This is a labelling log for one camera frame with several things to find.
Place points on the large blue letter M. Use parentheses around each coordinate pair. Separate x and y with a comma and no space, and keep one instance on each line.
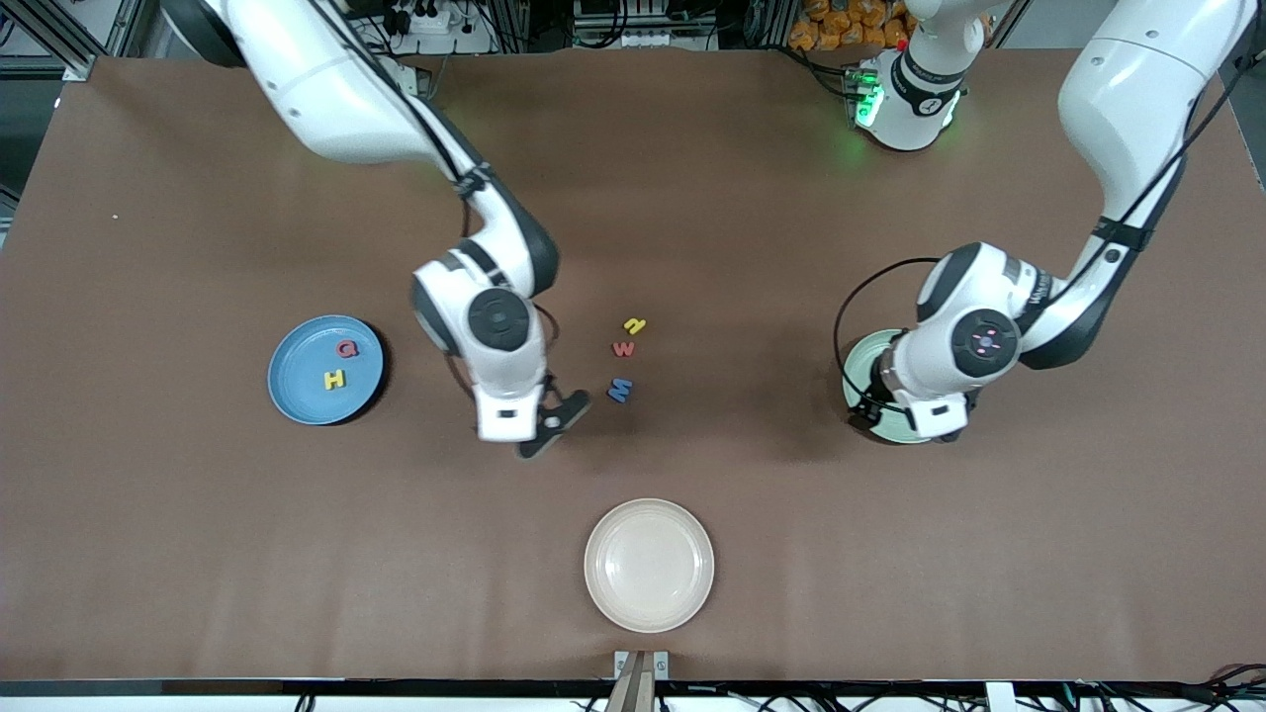
(620,390)

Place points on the pink letter Q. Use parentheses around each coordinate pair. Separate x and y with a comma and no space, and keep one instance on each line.
(346,348)

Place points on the yellow letter H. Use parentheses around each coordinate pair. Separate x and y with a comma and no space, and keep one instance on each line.
(335,379)

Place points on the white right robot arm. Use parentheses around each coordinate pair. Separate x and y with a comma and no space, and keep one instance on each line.
(495,316)

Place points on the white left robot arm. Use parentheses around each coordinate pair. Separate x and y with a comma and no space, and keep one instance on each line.
(979,341)

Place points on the green plate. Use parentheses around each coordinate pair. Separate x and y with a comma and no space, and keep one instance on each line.
(875,356)

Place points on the cream plate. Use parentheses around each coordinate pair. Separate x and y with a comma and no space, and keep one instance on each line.
(649,566)

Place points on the blue plate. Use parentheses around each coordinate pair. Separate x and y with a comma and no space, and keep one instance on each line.
(307,386)

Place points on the brown table cover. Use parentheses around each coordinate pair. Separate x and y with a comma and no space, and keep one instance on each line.
(692,178)

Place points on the white tag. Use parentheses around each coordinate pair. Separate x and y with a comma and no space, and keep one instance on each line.
(1000,697)

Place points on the orange snack bags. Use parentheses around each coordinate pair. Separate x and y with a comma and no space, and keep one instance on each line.
(851,25)

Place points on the white power strip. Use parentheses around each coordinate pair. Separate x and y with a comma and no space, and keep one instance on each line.
(425,20)

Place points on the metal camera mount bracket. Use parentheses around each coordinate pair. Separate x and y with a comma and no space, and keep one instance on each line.
(641,672)

